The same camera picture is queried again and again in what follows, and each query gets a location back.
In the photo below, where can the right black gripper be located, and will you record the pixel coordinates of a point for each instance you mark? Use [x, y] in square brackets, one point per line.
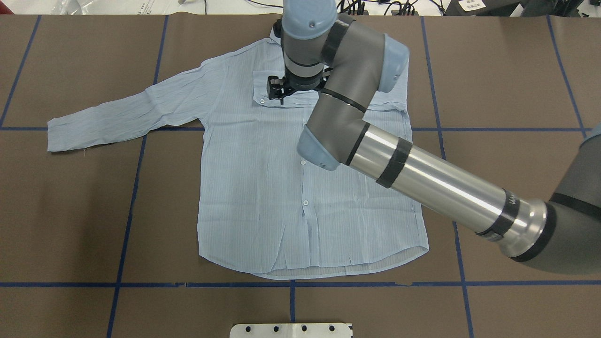
[301, 83]

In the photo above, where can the light blue button-up shirt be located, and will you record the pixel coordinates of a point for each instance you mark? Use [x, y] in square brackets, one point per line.
[263, 209]

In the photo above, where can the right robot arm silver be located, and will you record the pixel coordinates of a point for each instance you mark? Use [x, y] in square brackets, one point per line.
[347, 62]

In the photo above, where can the white camera pole base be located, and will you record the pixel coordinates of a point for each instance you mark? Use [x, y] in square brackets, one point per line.
[292, 330]

